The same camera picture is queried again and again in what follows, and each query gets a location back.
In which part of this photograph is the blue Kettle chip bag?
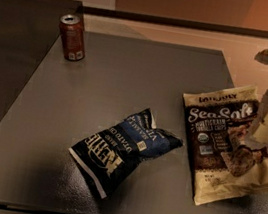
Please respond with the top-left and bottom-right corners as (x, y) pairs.
(69, 108), (183, 198)

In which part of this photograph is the tan Sea Salt chip bag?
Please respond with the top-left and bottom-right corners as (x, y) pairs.
(183, 85), (268, 205)

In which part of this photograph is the red coke can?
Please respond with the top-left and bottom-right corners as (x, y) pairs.
(59, 14), (85, 61)

